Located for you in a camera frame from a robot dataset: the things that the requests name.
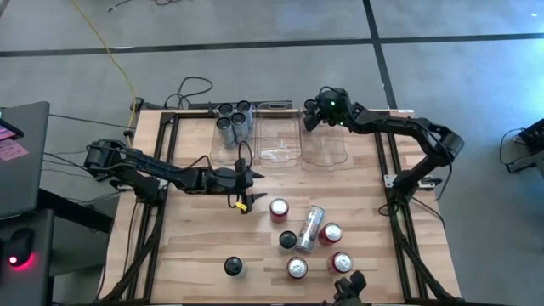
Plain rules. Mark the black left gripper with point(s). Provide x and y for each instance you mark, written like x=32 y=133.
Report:
x=227 y=182

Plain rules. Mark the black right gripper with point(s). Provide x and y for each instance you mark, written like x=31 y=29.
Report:
x=333 y=110

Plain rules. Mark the red Coca-Cola Zero can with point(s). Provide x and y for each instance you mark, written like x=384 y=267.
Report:
x=279 y=208
x=341 y=262
x=330 y=233

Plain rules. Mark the clear plastic bin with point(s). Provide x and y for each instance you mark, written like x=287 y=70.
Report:
x=325 y=149
x=278 y=140
x=231 y=155

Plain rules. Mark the Celsius Arctic Vibe can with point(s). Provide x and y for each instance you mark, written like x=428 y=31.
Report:
x=239 y=120
x=225 y=109
x=224 y=125
x=244 y=106

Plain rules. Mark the red Darth Vader Coke can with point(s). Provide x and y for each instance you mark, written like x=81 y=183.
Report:
x=297 y=268

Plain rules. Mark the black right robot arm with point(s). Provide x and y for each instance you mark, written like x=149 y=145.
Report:
x=408 y=127

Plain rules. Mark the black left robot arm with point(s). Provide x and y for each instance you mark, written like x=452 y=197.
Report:
x=140 y=163

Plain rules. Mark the long black power strip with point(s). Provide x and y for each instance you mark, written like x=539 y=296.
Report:
x=200 y=105

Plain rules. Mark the dark grey laptop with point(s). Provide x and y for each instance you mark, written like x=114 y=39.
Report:
x=25 y=170

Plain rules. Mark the black computer mouse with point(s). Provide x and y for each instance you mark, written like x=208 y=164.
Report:
x=19 y=244

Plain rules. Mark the pink sticky note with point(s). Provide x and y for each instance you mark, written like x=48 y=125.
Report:
x=13 y=149

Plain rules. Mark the black side desk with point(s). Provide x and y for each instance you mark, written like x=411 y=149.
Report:
x=30 y=289

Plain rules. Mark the phone with pink screen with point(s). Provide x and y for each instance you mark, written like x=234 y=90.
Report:
x=8 y=132

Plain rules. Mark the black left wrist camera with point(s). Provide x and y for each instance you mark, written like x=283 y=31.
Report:
x=241 y=166

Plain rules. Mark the black aluminium table frame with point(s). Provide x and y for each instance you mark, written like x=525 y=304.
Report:
x=168 y=119

